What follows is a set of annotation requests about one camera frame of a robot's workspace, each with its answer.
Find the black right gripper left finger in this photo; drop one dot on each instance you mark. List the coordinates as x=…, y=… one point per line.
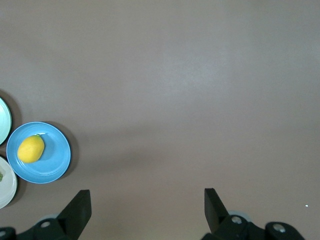
x=75, y=215

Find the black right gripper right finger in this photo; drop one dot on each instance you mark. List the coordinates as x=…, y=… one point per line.
x=215, y=212

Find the yellow lemon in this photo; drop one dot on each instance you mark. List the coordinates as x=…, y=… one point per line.
x=30, y=149

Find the green lettuce leaf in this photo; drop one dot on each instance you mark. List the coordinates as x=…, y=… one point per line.
x=1, y=176

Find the blue plate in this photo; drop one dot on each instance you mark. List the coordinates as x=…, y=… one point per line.
x=55, y=160

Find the beige plate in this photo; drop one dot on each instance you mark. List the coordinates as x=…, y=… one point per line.
x=7, y=190

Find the mint green plate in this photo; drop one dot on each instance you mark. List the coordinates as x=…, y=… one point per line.
x=3, y=120

